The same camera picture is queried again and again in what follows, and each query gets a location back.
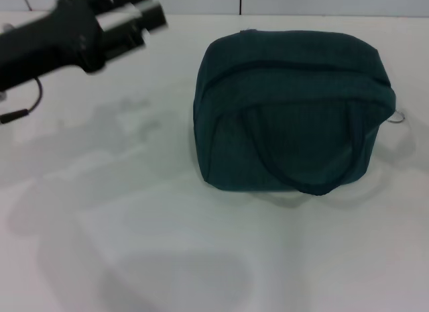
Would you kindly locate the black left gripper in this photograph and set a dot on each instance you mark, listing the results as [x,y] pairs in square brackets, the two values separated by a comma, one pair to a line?
[50,43]

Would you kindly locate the dark teal fabric lunch bag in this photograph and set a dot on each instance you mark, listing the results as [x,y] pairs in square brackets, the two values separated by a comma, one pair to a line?
[291,117]

